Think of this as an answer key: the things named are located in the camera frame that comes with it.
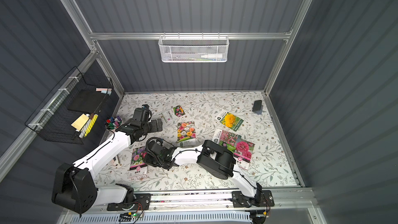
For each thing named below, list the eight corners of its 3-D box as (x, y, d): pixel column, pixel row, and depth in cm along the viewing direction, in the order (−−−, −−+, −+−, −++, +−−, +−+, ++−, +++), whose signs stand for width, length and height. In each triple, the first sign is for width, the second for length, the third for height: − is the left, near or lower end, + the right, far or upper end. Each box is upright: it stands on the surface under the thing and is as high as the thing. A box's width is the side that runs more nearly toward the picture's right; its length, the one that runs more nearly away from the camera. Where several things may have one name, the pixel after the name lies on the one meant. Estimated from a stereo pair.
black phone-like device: (252, 113, 110) (254, 110, 107) (251, 102, 117) (253, 99, 113) (261, 114, 109) (263, 110, 106) (260, 103, 116) (261, 99, 113)
